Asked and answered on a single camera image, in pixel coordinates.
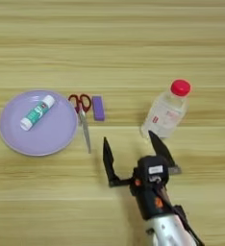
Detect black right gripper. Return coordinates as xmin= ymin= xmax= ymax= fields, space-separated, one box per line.
xmin=102 ymin=130 xmax=183 ymax=221

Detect clear bottle red cap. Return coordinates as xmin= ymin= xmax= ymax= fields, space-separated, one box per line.
xmin=140 ymin=79 xmax=192 ymax=139

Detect red handled scissors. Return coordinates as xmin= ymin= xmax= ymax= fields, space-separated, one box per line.
xmin=67 ymin=93 xmax=93 ymax=155

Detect purple eraser block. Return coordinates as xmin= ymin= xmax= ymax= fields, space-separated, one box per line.
xmin=91 ymin=95 xmax=107 ymax=122

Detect purple round plate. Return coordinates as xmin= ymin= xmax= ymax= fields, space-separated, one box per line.
xmin=0 ymin=89 xmax=79 ymax=158

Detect green white glue stick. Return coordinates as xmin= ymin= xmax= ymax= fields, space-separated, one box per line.
xmin=19 ymin=94 xmax=57 ymax=132

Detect black box white label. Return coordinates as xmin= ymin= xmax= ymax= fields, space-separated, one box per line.
xmin=137 ymin=156 xmax=170 ymax=185

